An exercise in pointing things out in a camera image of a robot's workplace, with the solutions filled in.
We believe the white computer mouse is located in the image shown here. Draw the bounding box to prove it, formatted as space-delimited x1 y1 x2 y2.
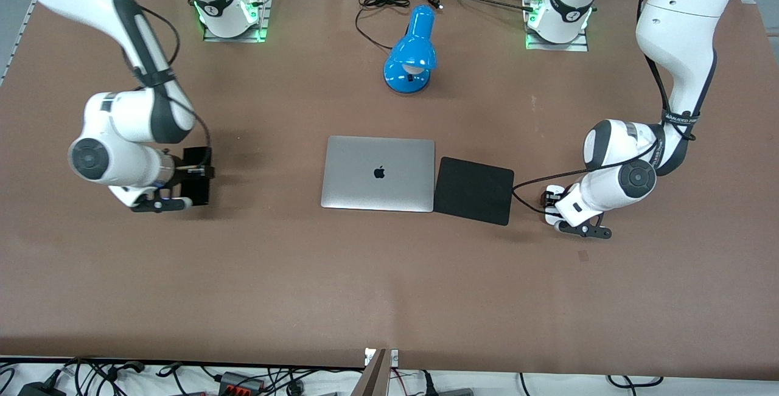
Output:
545 185 568 226

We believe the black smartphone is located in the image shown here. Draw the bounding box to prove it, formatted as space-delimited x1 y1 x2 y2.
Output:
182 147 212 206

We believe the black mouse pad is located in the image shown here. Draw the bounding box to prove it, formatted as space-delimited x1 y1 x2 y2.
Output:
433 156 515 226

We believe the silver closed laptop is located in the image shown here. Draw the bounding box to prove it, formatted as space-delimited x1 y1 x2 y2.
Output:
321 135 436 213

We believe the blue desk lamp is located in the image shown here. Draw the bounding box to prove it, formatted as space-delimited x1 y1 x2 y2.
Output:
383 4 438 94

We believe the black box with orange buttons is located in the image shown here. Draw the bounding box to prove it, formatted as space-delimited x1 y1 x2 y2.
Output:
218 371 267 394

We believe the black power adapter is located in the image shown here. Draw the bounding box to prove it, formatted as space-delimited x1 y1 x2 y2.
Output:
17 370 66 396

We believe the looped black cable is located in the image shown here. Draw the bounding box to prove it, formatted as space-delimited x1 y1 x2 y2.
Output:
607 375 665 389

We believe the black cable connector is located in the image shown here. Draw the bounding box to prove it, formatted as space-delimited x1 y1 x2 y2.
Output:
107 361 147 378

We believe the white table edge bracket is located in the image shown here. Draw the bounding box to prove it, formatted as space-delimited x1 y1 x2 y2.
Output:
364 348 400 367

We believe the black lamp power cable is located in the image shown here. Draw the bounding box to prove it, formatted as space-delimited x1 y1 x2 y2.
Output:
355 0 444 51

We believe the grey slanted post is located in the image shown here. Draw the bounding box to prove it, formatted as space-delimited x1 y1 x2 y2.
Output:
351 349 390 396

